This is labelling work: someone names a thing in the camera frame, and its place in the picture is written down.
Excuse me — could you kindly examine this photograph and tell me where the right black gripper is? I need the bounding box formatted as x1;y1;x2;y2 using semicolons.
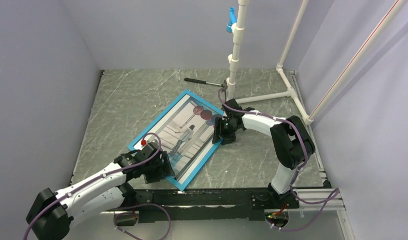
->
212;117;239;146

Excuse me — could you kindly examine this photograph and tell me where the white PVC pipe stand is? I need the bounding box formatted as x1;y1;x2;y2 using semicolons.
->
226;0;407;126

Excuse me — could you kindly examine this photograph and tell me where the black handled hammer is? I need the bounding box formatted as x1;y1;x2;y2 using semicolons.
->
184;77;226;89

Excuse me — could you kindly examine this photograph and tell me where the blue pipe fitting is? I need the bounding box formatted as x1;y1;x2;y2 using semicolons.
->
226;7;237;34

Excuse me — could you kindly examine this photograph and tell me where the printed photo with white border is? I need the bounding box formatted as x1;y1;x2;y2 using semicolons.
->
132;94;222;186

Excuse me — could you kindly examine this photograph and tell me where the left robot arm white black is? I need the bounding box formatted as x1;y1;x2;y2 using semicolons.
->
23;141;175;240

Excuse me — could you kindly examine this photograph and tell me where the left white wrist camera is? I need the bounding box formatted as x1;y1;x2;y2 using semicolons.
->
140;139;159;152

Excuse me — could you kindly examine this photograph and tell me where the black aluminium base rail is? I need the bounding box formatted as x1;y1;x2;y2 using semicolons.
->
51;187;344;223

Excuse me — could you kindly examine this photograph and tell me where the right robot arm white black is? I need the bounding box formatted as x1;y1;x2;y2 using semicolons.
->
212;99;316;208

